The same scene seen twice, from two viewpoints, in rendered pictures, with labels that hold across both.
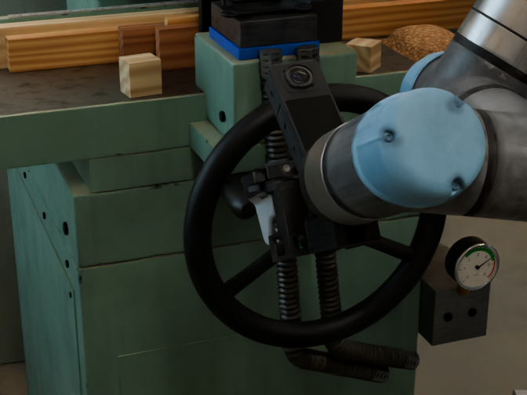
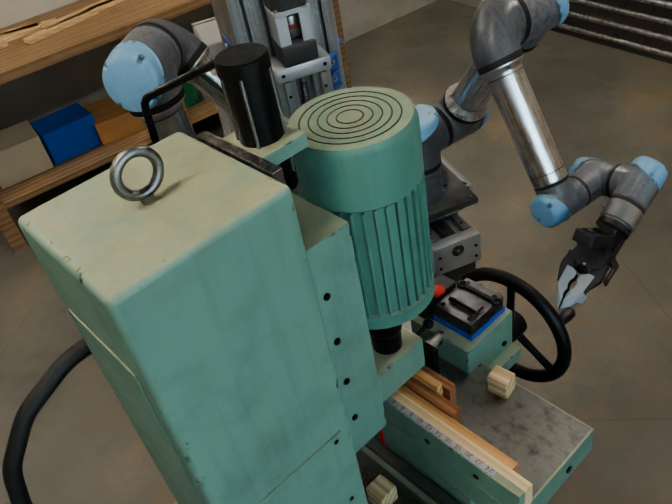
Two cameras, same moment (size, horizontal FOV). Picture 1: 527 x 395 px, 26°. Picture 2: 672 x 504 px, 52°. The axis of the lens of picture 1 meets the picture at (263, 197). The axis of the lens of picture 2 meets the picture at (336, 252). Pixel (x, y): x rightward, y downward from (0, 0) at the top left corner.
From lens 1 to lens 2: 193 cm
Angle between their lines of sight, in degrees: 87
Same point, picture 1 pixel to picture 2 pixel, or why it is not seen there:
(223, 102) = (503, 337)
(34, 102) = (557, 426)
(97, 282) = not seen: hidden behind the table
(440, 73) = (570, 192)
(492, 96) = (585, 175)
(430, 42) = not seen: hidden behind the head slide
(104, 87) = (506, 410)
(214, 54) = (493, 330)
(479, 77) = (571, 181)
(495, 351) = not seen: outside the picture
